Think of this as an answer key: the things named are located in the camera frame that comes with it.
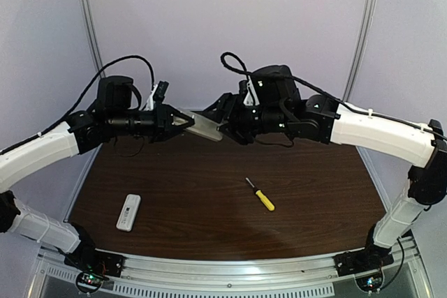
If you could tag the yellow handled screwdriver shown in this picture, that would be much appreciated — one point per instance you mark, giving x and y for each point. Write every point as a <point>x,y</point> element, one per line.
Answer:
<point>261,196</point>

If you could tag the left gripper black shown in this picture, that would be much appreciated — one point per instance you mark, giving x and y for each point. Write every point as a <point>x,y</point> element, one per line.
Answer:
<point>163,121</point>

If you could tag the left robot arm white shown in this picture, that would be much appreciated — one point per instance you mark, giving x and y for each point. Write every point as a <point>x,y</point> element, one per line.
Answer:
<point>108,117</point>

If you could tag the right aluminium frame post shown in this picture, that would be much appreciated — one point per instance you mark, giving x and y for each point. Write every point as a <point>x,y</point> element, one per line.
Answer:
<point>361,44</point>

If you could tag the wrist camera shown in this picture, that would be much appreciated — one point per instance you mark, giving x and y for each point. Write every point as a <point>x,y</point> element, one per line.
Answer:
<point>159,92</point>
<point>245,93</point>

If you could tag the left aluminium frame post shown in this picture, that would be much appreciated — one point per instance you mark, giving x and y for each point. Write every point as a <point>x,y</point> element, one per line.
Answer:
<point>91,33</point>

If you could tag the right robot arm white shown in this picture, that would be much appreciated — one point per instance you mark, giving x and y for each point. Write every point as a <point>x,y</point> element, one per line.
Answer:
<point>269,102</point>

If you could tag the aluminium front rail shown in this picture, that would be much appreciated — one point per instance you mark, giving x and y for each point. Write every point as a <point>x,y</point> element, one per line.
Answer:
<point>290,277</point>

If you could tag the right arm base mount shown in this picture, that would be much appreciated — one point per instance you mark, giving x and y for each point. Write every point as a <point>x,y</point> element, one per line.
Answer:
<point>366,259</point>

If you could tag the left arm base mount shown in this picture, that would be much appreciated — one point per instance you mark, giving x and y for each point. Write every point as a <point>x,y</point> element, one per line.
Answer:
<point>98,262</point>

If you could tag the white remote control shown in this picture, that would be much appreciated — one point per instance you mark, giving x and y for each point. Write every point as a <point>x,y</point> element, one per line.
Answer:
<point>128,213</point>

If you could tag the grey remote control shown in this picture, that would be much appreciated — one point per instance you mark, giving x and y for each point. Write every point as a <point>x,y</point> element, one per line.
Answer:
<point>203,126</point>

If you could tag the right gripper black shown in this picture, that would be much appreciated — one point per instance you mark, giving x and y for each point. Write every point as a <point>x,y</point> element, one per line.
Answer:
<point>232,123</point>

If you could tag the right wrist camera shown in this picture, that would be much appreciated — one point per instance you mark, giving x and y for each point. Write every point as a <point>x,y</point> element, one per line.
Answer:
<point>245,93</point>

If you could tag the aluminium frame post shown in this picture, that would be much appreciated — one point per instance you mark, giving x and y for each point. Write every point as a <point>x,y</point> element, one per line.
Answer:
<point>91,33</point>
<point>361,44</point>

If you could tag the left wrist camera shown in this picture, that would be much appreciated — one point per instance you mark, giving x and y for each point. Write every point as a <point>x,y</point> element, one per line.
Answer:
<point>159,92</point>

